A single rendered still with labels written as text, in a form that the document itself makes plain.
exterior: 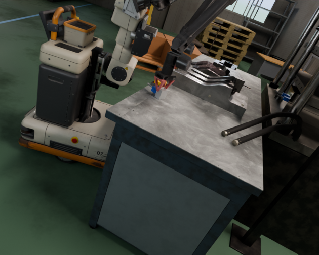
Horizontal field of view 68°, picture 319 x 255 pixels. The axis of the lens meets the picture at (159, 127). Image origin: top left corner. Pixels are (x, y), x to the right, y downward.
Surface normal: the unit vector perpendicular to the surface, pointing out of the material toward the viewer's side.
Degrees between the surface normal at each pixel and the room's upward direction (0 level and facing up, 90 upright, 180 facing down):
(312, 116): 90
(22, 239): 0
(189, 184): 90
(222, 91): 90
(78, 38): 92
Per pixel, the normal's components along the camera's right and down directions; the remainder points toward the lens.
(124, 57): -0.05, 0.51
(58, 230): 0.32, -0.81
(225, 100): -0.36, 0.38
